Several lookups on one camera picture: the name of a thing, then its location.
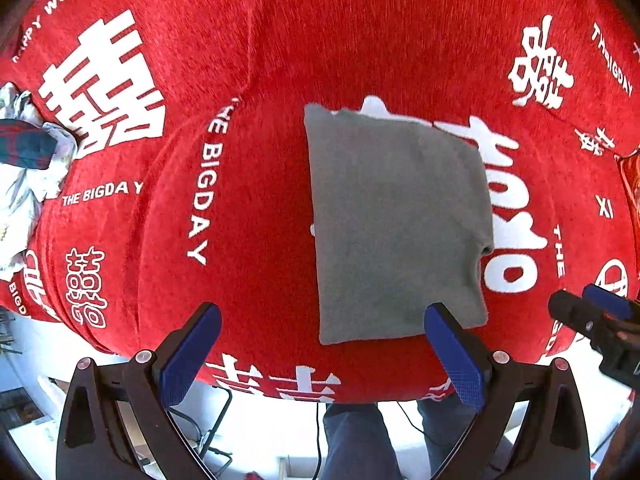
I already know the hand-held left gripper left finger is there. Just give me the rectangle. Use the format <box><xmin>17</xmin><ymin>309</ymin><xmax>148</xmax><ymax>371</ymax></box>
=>
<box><xmin>55</xmin><ymin>302</ymin><xmax>222</xmax><ymax>480</ymax></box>

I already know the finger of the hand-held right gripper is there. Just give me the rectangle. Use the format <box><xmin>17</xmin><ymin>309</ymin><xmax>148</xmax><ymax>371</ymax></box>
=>
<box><xmin>582</xmin><ymin>283</ymin><xmax>640</xmax><ymax>322</ymax></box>
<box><xmin>547</xmin><ymin>290</ymin><xmax>610</xmax><ymax>347</ymax></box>

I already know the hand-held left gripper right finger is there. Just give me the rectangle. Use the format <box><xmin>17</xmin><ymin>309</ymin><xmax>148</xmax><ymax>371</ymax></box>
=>
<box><xmin>424</xmin><ymin>302</ymin><xmax>593</xmax><ymax>480</ymax></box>

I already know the grey sweater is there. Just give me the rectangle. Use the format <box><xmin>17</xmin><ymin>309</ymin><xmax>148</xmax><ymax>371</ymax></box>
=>
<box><xmin>303</xmin><ymin>103</ymin><xmax>496</xmax><ymax>346</ymax></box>

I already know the person's right leg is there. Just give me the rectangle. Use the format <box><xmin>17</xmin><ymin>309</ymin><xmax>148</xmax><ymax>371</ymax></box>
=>
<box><xmin>416</xmin><ymin>394</ymin><xmax>477</xmax><ymax>480</ymax></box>

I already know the person's leg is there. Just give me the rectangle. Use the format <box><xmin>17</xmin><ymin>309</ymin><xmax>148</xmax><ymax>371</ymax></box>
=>
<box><xmin>320</xmin><ymin>401</ymin><xmax>403</xmax><ymax>480</ymax></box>
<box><xmin>416</xmin><ymin>394</ymin><xmax>477</xmax><ymax>480</ymax></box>

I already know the shiny red cloth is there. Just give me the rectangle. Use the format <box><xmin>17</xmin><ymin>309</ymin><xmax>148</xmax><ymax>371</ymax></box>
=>
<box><xmin>614</xmin><ymin>149</ymin><xmax>640</xmax><ymax>227</ymax></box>

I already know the person's left leg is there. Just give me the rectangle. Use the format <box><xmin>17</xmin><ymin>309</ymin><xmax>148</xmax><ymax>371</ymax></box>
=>
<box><xmin>320</xmin><ymin>401</ymin><xmax>403</xmax><ymax>480</ymax></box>

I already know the white crumpled cloth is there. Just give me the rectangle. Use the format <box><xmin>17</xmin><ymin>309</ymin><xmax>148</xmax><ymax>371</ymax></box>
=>
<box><xmin>0</xmin><ymin>82</ymin><xmax>79</xmax><ymax>282</ymax></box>

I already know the dark plaid cloth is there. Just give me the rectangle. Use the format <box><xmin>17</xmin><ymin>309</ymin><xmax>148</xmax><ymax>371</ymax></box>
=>
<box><xmin>0</xmin><ymin>120</ymin><xmax>56</xmax><ymax>171</ymax></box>

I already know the red printed blanket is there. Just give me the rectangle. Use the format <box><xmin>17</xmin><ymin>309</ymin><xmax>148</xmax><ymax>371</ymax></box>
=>
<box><xmin>0</xmin><ymin>0</ymin><xmax>640</xmax><ymax>407</ymax></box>

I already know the black cable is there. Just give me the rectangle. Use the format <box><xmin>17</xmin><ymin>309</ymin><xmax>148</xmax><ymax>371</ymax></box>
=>
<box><xmin>199</xmin><ymin>389</ymin><xmax>235</xmax><ymax>458</ymax></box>
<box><xmin>314</xmin><ymin>402</ymin><xmax>322</xmax><ymax>480</ymax></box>

